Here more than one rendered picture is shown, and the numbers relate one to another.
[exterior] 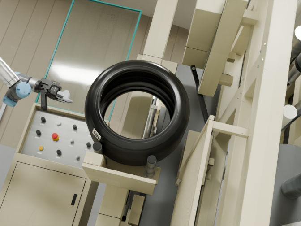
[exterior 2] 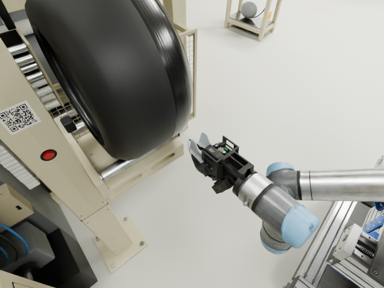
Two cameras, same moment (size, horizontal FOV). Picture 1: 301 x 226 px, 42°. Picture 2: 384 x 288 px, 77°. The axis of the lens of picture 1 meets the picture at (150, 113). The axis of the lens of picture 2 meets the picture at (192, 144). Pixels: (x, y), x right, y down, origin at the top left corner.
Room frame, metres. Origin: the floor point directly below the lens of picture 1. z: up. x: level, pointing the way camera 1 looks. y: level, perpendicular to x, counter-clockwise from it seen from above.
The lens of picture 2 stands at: (2.29, 0.74, 1.65)
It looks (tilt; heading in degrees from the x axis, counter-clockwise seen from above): 52 degrees down; 228
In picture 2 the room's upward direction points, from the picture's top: straight up
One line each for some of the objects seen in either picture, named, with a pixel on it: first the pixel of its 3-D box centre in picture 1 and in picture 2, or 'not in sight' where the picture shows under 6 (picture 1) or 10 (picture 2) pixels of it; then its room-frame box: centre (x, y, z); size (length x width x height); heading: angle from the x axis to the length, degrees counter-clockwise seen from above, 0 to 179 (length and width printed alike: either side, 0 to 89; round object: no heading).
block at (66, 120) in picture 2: not in sight; (68, 124); (2.22, -0.04, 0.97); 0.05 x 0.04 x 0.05; 87
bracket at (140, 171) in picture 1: (125, 168); (80, 155); (2.25, 0.06, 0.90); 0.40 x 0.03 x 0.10; 87
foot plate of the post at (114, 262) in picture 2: not in sight; (120, 241); (2.33, 0.08, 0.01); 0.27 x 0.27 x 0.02; 87
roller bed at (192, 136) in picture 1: (193, 160); (18, 79); (2.27, -0.32, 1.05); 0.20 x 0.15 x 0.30; 177
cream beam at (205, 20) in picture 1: (210, 33); not in sight; (1.93, -0.22, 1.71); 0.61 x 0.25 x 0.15; 177
